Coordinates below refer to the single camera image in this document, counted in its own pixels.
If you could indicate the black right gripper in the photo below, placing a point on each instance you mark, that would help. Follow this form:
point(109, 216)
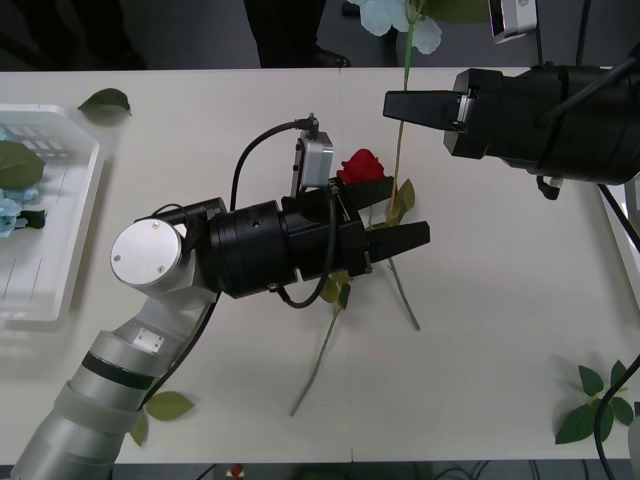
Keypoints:
point(510, 120)

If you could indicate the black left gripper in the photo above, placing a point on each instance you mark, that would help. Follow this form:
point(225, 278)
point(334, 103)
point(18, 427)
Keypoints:
point(320, 240)

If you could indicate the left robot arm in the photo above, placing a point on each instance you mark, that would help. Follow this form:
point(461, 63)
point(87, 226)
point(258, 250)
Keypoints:
point(145, 255)

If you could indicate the red rose with bent stem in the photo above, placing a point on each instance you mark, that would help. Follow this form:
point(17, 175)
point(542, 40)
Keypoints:
point(362, 165)

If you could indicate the black stand base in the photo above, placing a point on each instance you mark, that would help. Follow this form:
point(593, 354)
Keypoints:
point(392, 55)

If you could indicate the red rose with long stem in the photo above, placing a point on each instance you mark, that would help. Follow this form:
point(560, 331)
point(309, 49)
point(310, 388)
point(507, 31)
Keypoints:
point(334, 289)

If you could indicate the person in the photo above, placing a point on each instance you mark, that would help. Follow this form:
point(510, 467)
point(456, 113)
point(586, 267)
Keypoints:
point(285, 30)

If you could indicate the dark green leaf twig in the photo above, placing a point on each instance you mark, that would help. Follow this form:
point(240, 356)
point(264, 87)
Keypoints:
point(575, 425)

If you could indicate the light green leaf twig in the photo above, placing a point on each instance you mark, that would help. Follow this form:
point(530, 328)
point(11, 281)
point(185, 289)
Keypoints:
point(170, 405)

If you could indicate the single dark green leaf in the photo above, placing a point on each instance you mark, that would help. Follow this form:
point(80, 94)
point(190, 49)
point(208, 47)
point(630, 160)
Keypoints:
point(107, 99)

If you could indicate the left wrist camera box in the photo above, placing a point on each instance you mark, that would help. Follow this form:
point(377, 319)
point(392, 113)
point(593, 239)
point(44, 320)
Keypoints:
point(317, 160)

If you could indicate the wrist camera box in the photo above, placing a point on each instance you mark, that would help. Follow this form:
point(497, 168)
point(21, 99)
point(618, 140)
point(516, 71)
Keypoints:
point(520, 15)
point(317, 160)

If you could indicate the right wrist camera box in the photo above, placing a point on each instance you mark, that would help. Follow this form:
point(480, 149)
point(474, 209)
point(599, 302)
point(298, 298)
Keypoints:
point(520, 15)

